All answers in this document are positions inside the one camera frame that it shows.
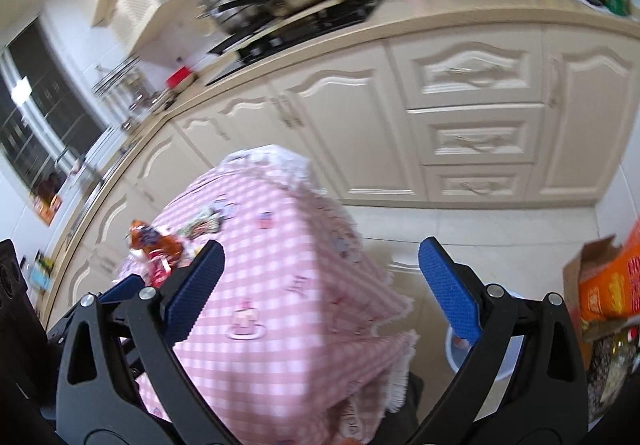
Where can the black gas hob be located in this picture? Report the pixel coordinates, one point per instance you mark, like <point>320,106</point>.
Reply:
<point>310,25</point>

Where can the orange cardboard box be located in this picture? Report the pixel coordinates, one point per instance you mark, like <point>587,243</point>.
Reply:
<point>610,285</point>

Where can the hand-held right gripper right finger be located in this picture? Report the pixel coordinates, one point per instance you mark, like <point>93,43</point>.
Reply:
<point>450,290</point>

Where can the cream lattice door cabinet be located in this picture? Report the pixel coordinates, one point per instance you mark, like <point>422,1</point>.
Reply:
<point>132,7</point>

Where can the blue carton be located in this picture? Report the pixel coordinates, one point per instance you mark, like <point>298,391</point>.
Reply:
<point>40,280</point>

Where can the wall utensil rack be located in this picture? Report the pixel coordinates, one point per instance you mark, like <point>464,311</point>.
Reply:
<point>117,77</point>

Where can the red plastic basin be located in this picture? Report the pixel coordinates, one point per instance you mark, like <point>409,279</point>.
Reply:
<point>180,76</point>

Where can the white bowl on floor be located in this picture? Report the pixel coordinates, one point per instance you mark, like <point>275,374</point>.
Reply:
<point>454,357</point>

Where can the dark speckled bag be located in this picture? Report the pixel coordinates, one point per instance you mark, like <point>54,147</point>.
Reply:
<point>615,365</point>

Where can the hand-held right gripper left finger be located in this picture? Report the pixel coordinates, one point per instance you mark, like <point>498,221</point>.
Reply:
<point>195,290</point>

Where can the yellow dish soap bottle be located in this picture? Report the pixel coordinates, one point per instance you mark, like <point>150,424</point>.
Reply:
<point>46,207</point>

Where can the kitchen window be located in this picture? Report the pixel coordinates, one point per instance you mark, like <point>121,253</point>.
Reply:
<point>45,110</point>

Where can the red snack wrapper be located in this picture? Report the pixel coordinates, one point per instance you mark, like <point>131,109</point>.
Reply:
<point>159,271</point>

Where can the orange snack wrapper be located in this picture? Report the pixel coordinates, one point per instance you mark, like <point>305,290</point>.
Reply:
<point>150,240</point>

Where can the steel steamer pot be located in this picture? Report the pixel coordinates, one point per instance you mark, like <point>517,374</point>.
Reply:
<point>232,0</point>

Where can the green white wrapper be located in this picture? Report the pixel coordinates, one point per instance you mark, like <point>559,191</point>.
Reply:
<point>200,225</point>

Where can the cream cabinet drawer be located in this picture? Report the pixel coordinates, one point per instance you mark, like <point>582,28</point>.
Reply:
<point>475,182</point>
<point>475,135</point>
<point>467,67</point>

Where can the cream lower kitchen cabinet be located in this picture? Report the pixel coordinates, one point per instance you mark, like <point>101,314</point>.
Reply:
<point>350,125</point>

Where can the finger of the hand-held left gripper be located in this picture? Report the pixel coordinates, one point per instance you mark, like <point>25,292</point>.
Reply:
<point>120,290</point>

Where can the pink checkered tablecloth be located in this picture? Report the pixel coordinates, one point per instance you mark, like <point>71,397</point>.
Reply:
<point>280,250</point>

